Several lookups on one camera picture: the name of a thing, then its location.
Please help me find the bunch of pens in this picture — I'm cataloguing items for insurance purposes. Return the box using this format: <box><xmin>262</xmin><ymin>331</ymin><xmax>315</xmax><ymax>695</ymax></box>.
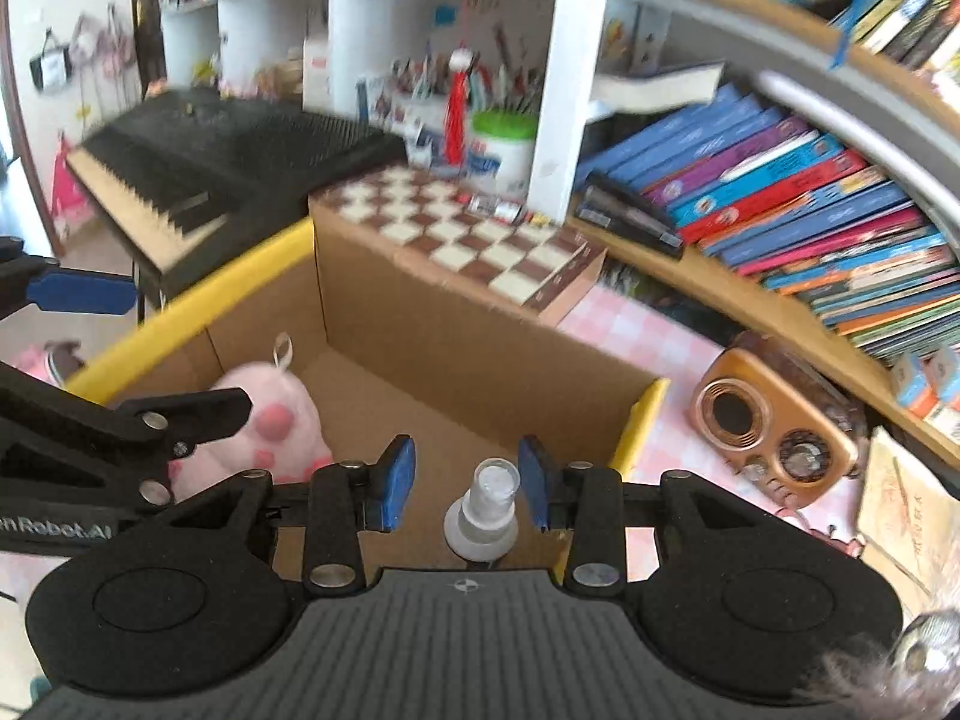
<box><xmin>390</xmin><ymin>22</ymin><xmax>545</xmax><ymax>117</ymax></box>

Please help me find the red tassel ornament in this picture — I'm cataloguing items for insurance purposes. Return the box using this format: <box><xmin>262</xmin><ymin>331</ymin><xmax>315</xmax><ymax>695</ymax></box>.
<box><xmin>444</xmin><ymin>49</ymin><xmax>481</xmax><ymax>166</ymax></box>

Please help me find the small blue orange box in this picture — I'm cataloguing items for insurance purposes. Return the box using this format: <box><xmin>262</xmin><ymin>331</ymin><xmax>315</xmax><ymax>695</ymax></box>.
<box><xmin>926</xmin><ymin>345</ymin><xmax>960</xmax><ymax>410</ymax></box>
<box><xmin>892</xmin><ymin>352</ymin><xmax>938</xmax><ymax>418</ymax></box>

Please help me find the small red white trinket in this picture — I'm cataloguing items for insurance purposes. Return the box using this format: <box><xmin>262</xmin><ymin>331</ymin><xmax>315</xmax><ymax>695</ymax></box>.
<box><xmin>459</xmin><ymin>193</ymin><xmax>526</xmax><ymax>224</ymax></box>

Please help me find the white jar with green lid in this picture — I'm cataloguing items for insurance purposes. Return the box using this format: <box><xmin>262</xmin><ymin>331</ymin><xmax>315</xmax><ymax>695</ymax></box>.
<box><xmin>469</xmin><ymin>111</ymin><xmax>539</xmax><ymax>196</ymax></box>

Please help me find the black white hanging bag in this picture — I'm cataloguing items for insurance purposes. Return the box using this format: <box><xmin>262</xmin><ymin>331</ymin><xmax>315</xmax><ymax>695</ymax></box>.
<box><xmin>30</xmin><ymin>30</ymin><xmax>76</xmax><ymax>95</ymax></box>

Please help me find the white wooden bookshelf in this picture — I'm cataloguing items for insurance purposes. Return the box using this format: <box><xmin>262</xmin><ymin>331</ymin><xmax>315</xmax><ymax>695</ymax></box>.
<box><xmin>157</xmin><ymin>0</ymin><xmax>960</xmax><ymax>466</ymax></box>

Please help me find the pink checkered tablecloth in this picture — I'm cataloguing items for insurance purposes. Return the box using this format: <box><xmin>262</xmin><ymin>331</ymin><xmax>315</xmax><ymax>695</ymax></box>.
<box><xmin>555</xmin><ymin>285</ymin><xmax>863</xmax><ymax>541</ymax></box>

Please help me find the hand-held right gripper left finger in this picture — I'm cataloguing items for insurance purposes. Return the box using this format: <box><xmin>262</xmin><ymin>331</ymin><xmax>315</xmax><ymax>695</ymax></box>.
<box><xmin>176</xmin><ymin>435</ymin><xmax>417</xmax><ymax>593</ymax></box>

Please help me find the black electronic keyboard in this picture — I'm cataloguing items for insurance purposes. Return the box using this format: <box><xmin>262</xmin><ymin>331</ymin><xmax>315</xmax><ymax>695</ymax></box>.
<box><xmin>66</xmin><ymin>86</ymin><xmax>410</xmax><ymax>280</ymax></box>

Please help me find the white box with red label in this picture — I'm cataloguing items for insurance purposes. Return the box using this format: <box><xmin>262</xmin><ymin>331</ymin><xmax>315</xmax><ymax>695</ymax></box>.
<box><xmin>302</xmin><ymin>37</ymin><xmax>335</xmax><ymax>110</ymax></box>

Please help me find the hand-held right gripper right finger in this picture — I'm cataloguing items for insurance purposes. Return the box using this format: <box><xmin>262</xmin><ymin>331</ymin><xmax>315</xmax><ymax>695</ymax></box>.
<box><xmin>517</xmin><ymin>435</ymin><xmax>755</xmax><ymax>593</ymax></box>

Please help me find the thick white-paged book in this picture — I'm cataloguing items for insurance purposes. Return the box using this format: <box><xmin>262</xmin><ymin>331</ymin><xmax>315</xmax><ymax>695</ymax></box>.
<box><xmin>592</xmin><ymin>64</ymin><xmax>725</xmax><ymax>110</ymax></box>

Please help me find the row of slanted colourful books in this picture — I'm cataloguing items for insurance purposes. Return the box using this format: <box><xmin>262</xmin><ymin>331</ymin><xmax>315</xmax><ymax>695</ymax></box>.
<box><xmin>577</xmin><ymin>82</ymin><xmax>960</xmax><ymax>362</ymax></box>

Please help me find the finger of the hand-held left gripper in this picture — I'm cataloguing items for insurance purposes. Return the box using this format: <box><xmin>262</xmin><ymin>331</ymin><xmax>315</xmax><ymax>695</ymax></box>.
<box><xmin>0</xmin><ymin>238</ymin><xmax>140</xmax><ymax>320</ymax></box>
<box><xmin>0</xmin><ymin>361</ymin><xmax>254</xmax><ymax>520</ymax></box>

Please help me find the brown paper booklet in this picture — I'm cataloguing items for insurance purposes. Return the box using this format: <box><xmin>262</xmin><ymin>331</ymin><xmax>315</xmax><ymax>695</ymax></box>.
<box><xmin>855</xmin><ymin>427</ymin><xmax>960</xmax><ymax>616</ymax></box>

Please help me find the pink shoe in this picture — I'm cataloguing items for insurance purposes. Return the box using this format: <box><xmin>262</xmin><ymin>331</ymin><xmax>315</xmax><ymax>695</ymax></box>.
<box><xmin>15</xmin><ymin>341</ymin><xmax>83</xmax><ymax>391</ymax></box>

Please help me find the grey fluffy keychain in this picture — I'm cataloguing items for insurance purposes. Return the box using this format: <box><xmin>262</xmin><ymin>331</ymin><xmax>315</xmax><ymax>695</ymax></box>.
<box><xmin>802</xmin><ymin>607</ymin><xmax>960</xmax><ymax>720</ymax></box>

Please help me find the clear spray bottle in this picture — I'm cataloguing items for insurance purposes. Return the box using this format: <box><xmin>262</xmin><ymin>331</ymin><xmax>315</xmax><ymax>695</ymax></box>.
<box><xmin>444</xmin><ymin>457</ymin><xmax>521</xmax><ymax>568</ymax></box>

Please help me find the cardboard box with yellow edges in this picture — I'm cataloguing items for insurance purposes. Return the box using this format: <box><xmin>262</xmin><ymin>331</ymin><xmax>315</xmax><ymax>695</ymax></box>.
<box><xmin>66</xmin><ymin>199</ymin><xmax>671</xmax><ymax>586</ymax></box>

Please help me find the brown white chessboard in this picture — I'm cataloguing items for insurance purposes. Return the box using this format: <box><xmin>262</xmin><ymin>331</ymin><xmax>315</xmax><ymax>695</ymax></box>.
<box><xmin>309</xmin><ymin>165</ymin><xmax>608</xmax><ymax>327</ymax></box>

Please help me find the retro wooden radio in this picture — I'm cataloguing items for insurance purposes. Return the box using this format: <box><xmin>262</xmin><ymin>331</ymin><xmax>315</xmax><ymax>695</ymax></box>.
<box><xmin>690</xmin><ymin>330</ymin><xmax>871</xmax><ymax>508</ymax></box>

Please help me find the row of upright books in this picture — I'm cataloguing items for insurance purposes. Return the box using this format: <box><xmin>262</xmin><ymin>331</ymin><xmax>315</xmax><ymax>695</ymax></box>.
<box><xmin>727</xmin><ymin>0</ymin><xmax>960</xmax><ymax>77</ymax></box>

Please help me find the white pen holder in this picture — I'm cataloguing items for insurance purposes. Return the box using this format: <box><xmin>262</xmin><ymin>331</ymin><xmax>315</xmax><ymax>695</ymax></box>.
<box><xmin>390</xmin><ymin>90</ymin><xmax>452</xmax><ymax>145</ymax></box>

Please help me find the pink plush toy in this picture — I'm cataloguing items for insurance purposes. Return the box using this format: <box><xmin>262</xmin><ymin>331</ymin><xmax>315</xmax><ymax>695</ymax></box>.
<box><xmin>169</xmin><ymin>334</ymin><xmax>335</xmax><ymax>503</ymax></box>

